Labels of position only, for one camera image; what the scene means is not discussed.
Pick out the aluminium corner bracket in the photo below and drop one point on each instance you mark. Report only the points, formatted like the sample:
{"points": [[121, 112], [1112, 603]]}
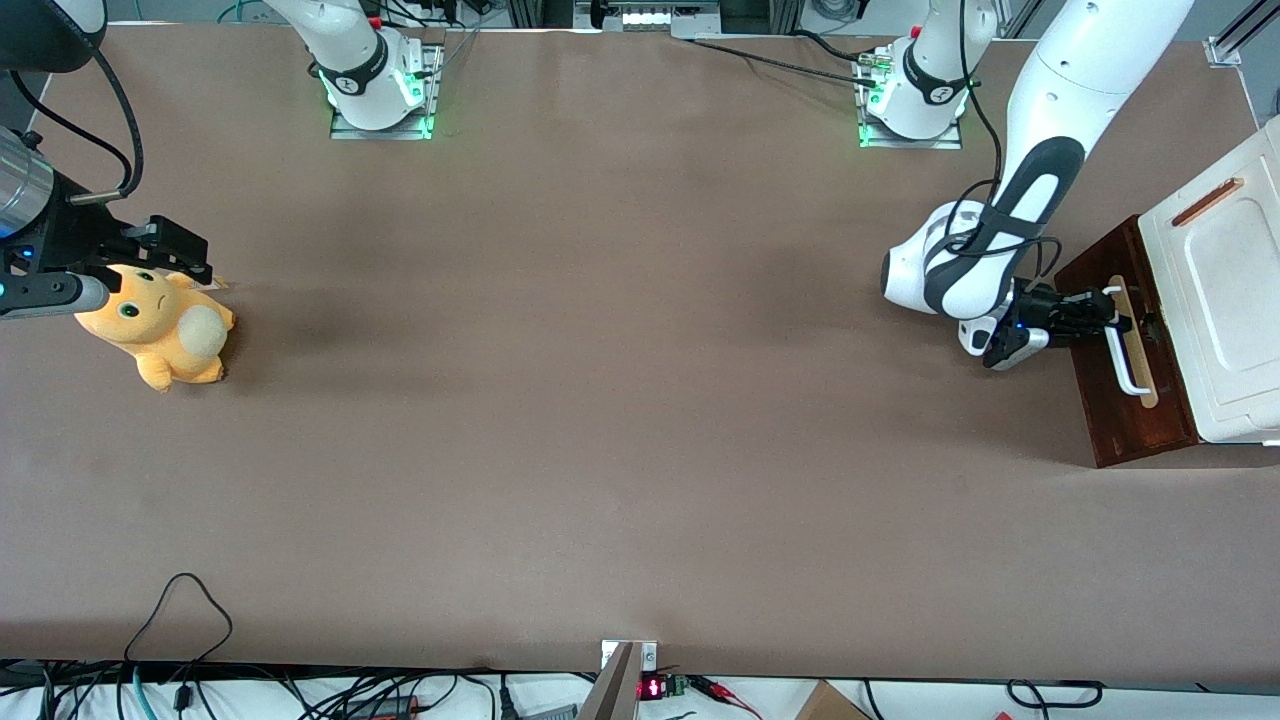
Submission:
{"points": [[1222, 52]]}

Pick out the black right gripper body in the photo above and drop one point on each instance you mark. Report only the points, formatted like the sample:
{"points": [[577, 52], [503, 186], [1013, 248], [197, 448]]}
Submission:
{"points": [[82, 236]]}

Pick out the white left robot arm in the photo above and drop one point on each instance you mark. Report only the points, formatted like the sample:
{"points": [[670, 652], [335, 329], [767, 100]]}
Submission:
{"points": [[1060, 100]]}

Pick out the red clip leads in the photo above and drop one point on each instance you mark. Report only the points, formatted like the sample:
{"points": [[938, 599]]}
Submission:
{"points": [[720, 690]]}

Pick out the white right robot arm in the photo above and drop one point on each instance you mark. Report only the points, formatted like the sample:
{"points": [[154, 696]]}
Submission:
{"points": [[360, 80]]}

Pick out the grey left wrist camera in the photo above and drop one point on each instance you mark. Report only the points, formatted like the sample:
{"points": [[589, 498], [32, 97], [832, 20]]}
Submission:
{"points": [[1015, 345]]}

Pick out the black power adapter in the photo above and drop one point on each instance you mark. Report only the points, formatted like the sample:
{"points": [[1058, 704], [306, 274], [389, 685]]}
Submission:
{"points": [[385, 708]]}

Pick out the brown wooden drawer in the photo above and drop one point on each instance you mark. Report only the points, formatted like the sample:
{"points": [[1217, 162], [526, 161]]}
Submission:
{"points": [[1120, 430]]}

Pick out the yellow orange plush toy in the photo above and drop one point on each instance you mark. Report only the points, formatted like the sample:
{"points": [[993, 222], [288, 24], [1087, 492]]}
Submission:
{"points": [[170, 340]]}

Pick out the red led display module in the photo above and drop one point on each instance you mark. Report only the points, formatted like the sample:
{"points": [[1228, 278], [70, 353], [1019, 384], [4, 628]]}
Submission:
{"points": [[652, 687]]}

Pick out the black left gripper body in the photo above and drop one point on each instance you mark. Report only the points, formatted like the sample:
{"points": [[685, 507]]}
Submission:
{"points": [[1046, 306]]}

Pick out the grey metal mount bar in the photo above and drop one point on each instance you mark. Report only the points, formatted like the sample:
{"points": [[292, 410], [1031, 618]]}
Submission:
{"points": [[612, 690]]}

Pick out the silver bracket plate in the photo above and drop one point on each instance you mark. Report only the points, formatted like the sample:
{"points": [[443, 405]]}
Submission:
{"points": [[650, 655]]}

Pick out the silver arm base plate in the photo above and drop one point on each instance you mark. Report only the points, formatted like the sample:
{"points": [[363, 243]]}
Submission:
{"points": [[400, 133], [940, 143]]}

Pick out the white cabinet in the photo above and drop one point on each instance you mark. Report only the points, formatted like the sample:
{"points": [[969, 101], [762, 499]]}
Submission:
{"points": [[1230, 300]]}

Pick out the lit device on frame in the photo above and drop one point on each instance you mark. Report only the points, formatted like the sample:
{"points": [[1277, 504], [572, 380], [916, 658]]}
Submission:
{"points": [[650, 18]]}

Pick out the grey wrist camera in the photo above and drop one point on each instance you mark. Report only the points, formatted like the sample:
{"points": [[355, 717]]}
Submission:
{"points": [[1015, 345], [50, 295]]}

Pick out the brown cardboard box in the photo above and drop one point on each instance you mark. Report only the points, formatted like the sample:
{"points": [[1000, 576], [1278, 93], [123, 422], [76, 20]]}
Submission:
{"points": [[825, 705]]}

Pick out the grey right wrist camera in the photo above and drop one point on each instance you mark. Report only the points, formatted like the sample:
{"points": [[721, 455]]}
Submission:
{"points": [[50, 295]]}

